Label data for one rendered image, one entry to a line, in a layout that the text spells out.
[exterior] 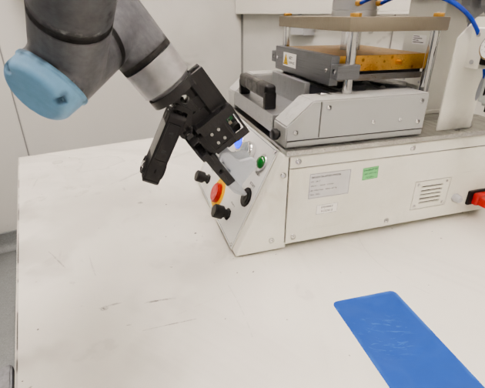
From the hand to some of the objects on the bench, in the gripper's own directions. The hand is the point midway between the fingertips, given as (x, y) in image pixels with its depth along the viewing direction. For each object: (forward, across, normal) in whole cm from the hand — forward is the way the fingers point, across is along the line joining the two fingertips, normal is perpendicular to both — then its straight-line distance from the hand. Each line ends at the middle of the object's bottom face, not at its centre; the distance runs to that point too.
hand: (237, 192), depth 61 cm
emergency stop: (+5, +12, +6) cm, 14 cm away
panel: (+6, +12, +7) cm, 15 cm away
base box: (+22, +10, -15) cm, 29 cm away
